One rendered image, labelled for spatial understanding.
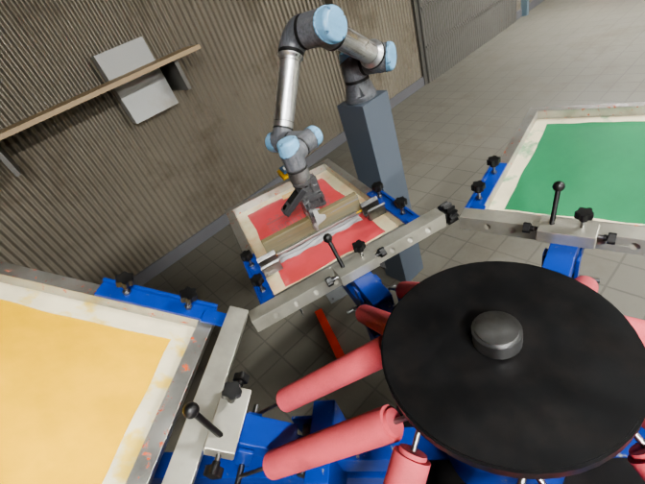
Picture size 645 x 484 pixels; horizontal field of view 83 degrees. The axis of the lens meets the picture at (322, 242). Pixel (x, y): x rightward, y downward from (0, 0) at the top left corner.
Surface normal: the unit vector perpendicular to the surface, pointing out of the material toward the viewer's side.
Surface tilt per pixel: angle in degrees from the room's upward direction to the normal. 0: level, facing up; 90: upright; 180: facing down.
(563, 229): 0
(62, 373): 32
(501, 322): 0
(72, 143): 90
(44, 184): 90
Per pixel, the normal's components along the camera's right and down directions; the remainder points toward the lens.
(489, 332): -0.31, -0.75
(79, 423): 0.24, -0.73
